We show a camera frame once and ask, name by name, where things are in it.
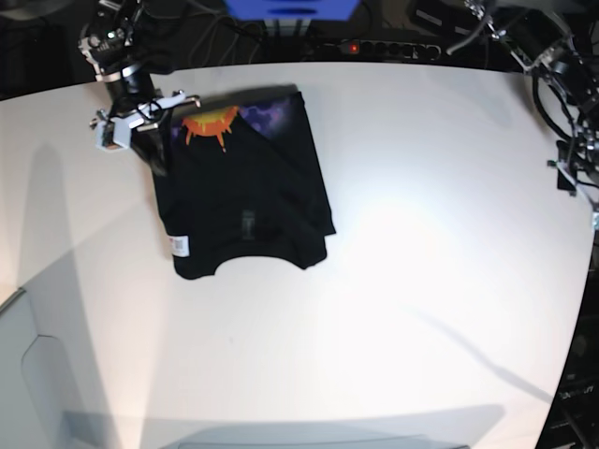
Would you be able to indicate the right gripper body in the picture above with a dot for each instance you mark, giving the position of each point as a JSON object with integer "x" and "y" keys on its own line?
{"x": 133, "y": 95}

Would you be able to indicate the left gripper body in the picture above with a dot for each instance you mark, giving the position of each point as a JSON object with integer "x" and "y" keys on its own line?
{"x": 579, "y": 168}

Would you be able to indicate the black T-shirt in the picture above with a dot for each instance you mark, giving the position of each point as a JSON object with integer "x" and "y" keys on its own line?
{"x": 243, "y": 179}

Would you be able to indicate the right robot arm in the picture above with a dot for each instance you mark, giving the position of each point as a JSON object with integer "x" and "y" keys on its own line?
{"x": 124, "y": 44}

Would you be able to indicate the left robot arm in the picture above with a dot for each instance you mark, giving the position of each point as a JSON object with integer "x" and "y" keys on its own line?
{"x": 543, "y": 46}

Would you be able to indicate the blue box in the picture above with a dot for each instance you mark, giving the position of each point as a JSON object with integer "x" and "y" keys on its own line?
{"x": 326, "y": 10}

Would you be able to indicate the black power strip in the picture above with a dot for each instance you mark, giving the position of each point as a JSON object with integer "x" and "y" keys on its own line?
{"x": 374, "y": 51}

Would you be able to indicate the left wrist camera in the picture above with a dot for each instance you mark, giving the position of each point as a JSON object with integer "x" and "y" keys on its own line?
{"x": 595, "y": 220}

